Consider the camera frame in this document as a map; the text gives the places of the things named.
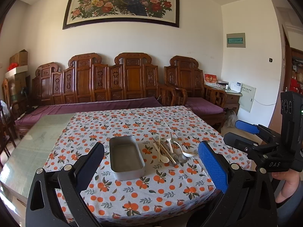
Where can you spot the carved wooden sofa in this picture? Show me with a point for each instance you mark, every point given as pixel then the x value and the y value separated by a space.
pixel 88 80

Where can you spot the glass table cover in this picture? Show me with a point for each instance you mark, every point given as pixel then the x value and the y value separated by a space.
pixel 31 153

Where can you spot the right forearm grey sleeve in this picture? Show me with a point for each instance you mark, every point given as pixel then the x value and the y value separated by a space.
pixel 289 212

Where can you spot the wooden side table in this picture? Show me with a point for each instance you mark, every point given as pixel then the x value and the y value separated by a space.
pixel 232 101

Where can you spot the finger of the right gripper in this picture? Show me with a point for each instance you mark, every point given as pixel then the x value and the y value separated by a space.
pixel 259 130
pixel 239 142

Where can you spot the grey metal tray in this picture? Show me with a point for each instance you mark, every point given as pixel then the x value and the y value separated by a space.
pixel 126 161

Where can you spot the carved wooden armchair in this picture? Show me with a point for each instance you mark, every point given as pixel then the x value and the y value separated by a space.
pixel 184 75

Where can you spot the peacock flower painting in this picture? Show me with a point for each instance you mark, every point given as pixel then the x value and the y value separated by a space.
pixel 84 12

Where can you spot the white plastic fork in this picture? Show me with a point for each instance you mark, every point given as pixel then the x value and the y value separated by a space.
pixel 169 141

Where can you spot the green wall electrical box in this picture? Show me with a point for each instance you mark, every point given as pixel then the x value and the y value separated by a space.
pixel 235 40

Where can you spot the metal spoon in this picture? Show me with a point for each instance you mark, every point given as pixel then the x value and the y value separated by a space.
pixel 180 157

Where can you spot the large white plastic spoon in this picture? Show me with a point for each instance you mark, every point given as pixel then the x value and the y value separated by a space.
pixel 186 154

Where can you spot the purple sofa cushion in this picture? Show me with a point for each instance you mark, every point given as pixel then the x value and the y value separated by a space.
pixel 82 109

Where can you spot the orange patterned tablecloth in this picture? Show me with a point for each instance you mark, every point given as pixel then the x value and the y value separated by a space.
pixel 150 169

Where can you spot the metal fork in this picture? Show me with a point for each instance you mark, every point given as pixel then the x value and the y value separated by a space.
pixel 175 158

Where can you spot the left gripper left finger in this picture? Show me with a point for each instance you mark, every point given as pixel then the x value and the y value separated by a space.
pixel 43 207

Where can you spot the right hand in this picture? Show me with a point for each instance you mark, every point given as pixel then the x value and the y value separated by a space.
pixel 291 180

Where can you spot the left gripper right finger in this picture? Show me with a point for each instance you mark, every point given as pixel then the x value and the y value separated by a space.
pixel 245 198

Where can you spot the dark wooden side chair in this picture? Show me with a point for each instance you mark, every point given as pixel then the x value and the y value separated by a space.
pixel 8 132

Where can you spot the purple armchair cushion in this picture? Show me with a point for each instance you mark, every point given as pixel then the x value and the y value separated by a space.
pixel 202 107

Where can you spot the white wall panel box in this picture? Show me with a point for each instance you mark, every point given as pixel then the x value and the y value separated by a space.
pixel 247 98

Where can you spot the cardboard box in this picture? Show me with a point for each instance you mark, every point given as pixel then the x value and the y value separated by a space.
pixel 21 58

